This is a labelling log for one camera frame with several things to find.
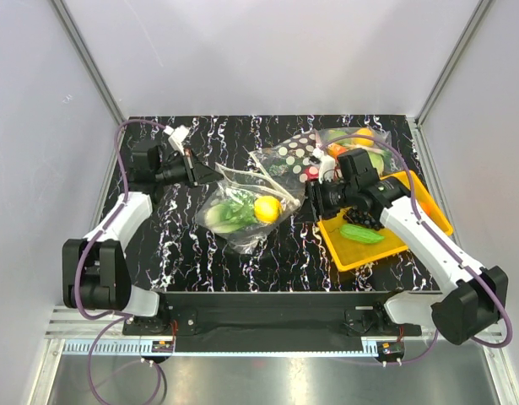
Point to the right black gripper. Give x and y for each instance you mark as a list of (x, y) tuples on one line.
[(315, 192)]

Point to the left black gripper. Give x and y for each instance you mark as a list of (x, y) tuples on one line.
[(197, 173)]

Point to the green fake bok choy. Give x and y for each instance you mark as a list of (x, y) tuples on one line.
[(230, 215)]

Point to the clear zip bag with mushroom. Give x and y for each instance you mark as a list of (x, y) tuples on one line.
[(268, 162)]

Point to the clear zip bag with lemon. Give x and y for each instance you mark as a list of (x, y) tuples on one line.
[(239, 184)]

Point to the yellow fake lemon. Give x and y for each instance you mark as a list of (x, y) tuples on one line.
[(267, 209)]

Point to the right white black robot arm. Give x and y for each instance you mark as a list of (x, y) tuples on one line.
[(472, 297)]

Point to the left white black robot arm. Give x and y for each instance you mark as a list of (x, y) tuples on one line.
[(94, 268)]

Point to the black fake grape bunch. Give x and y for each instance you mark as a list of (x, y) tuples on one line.
[(362, 219)]

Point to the green fake bitter gourd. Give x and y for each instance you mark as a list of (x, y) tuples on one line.
[(360, 234)]

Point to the clear bag of fake fruit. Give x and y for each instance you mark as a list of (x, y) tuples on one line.
[(343, 139)]

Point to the black marble pattern mat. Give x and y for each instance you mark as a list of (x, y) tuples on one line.
[(243, 213)]

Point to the right small connector board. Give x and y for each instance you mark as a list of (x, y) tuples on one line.
[(391, 349)]

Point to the small connector board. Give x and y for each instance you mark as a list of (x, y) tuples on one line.
[(391, 349), (163, 346)]

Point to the left small connector board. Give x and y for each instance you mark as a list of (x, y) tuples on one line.
[(163, 346)]

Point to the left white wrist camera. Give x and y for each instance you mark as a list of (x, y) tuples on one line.
[(176, 137)]

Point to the slotted white cable duct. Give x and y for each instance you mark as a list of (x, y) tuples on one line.
[(186, 347)]

